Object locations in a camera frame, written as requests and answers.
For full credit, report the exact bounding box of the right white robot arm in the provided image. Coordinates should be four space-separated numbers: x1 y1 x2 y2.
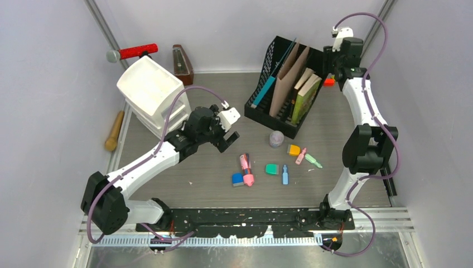
318 37 398 229

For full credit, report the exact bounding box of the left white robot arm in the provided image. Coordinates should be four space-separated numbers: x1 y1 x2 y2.
81 105 240 235

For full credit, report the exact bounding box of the black mesh file organizer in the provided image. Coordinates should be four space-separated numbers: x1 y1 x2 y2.
244 36 327 138

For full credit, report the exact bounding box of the green eraser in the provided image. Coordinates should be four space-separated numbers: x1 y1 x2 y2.
265 164 279 175

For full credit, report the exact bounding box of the orange eraser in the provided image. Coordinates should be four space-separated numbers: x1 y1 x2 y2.
287 144 301 156

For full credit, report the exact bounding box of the red brown book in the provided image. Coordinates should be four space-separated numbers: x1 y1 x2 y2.
293 68 315 90

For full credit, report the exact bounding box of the blue eraser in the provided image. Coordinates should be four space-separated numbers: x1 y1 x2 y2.
231 173 244 187

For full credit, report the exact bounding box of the red handled microphone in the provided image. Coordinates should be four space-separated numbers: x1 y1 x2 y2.
105 44 158 63

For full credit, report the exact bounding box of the brown wooden metronome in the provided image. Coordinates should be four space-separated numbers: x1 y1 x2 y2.
172 44 194 86

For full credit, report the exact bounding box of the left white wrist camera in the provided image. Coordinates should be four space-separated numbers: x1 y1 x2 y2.
217 101 241 132

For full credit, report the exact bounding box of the clear jar of pins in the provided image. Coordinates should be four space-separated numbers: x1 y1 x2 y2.
269 131 284 148

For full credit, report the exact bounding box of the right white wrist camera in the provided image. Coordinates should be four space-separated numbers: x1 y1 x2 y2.
331 27 354 52

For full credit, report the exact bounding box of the black microphone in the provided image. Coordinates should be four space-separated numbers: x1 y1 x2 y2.
380 165 397 197

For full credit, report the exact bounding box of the orange toy block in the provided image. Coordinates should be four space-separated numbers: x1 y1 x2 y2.
324 78 335 87

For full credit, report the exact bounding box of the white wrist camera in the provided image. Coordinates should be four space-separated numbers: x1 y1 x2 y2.
331 27 354 52
217 101 241 132

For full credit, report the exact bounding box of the teal folder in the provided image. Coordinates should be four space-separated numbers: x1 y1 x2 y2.
248 36 296 109

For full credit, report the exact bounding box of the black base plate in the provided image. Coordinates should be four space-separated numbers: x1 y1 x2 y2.
136 208 355 238

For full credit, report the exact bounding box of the green illustrated book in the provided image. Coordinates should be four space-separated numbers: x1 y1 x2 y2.
291 74 321 125

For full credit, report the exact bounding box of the white plastic drawer unit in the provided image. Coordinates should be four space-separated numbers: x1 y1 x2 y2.
117 56 191 138

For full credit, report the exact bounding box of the pink cardboard folder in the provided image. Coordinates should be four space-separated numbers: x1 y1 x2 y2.
269 42 310 117

